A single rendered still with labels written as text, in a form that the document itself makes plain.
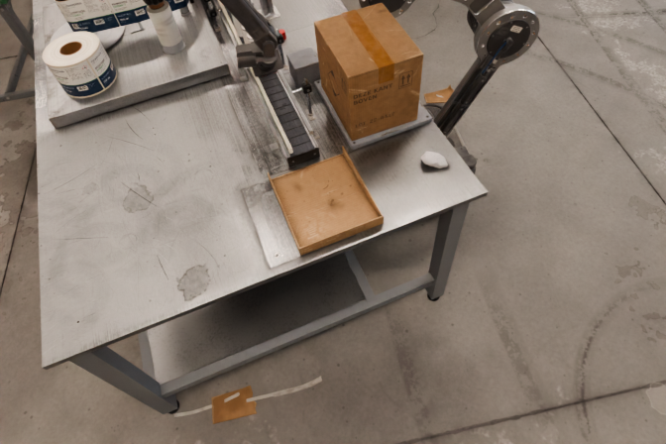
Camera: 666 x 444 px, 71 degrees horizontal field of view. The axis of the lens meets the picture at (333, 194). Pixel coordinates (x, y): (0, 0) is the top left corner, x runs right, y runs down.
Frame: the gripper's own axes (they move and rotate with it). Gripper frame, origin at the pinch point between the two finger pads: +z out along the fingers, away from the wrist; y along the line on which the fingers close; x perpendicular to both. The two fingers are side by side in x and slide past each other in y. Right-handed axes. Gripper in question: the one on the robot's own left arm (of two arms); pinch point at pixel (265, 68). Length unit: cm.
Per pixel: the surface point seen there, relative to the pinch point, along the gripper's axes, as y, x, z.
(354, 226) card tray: -4, 57, -40
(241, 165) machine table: 19.5, 29.6, -10.9
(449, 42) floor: -138, -7, 130
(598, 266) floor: -116, 124, 17
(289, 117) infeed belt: -1.4, 19.6, -8.9
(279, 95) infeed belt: -1.6, 10.5, -1.1
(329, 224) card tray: 1, 55, -33
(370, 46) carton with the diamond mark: -28.5, 8.9, -31.4
